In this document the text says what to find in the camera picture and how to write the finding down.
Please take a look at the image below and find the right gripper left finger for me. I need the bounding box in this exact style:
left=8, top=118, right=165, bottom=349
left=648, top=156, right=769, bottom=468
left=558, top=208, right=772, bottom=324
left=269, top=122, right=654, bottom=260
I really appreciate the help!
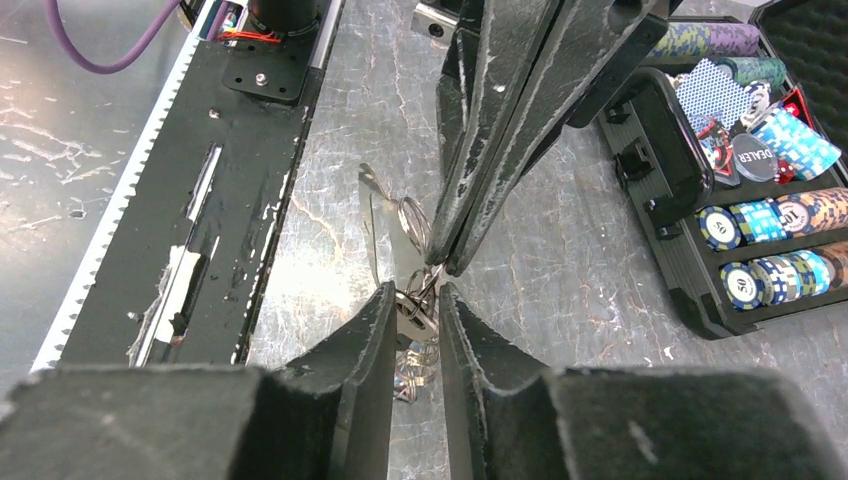
left=264, top=282, right=396, bottom=479

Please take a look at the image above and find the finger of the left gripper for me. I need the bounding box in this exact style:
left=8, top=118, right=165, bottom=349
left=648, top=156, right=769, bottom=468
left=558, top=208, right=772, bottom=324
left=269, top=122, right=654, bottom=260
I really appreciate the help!
left=447, top=1, right=670, bottom=276
left=426, top=1, right=561, bottom=267

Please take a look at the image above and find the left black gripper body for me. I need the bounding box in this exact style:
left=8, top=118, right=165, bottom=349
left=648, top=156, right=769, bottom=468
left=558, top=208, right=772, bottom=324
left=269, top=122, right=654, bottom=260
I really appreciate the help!
left=412, top=1, right=484, bottom=179

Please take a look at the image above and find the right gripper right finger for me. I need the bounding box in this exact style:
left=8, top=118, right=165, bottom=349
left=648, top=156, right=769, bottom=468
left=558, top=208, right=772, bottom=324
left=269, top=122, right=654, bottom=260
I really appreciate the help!
left=439, top=283, right=557, bottom=479

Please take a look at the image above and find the blue patterned card deck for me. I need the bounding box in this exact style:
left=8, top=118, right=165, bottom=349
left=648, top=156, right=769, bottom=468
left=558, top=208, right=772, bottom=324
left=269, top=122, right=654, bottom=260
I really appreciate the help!
left=676, top=59, right=752, bottom=134

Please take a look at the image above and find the black poker chip case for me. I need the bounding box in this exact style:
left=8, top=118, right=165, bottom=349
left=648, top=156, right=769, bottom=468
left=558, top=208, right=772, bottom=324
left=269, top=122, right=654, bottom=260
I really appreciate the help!
left=598, top=1, right=847, bottom=340

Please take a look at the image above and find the black dealer button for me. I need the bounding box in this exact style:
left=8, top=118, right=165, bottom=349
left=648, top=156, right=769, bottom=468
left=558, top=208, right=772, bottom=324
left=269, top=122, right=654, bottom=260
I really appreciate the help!
left=731, top=134, right=778, bottom=183

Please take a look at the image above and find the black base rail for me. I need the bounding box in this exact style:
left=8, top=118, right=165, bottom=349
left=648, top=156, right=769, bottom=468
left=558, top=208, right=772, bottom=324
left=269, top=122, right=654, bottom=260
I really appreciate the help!
left=32, top=1, right=343, bottom=371

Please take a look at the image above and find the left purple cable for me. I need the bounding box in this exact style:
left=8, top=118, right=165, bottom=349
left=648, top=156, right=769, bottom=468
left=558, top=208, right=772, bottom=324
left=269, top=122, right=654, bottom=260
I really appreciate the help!
left=42, top=0, right=183, bottom=75

